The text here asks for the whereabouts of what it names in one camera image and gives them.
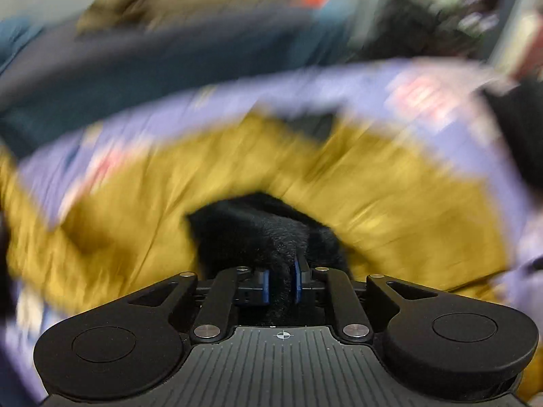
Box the olive cloth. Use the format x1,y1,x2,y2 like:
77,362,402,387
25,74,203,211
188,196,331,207
76,0,306,39

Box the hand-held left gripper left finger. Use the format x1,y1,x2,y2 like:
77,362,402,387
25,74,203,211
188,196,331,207
127,265,272,344

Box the blue down jacket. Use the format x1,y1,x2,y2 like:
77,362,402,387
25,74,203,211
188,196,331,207
0,19,28,69

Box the black knit garment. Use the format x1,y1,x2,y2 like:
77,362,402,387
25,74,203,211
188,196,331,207
488,80,543,198

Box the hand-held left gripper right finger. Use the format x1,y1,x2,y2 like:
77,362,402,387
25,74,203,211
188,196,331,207
294,255,439,343

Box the dark grey blanket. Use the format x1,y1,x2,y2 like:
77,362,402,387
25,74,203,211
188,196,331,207
0,8,353,153

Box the gold jacket with black fur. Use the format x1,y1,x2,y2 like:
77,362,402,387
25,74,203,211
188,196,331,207
0,112,516,318

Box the purple floral bed sheet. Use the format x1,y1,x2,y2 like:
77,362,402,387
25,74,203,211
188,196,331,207
13,57,543,348

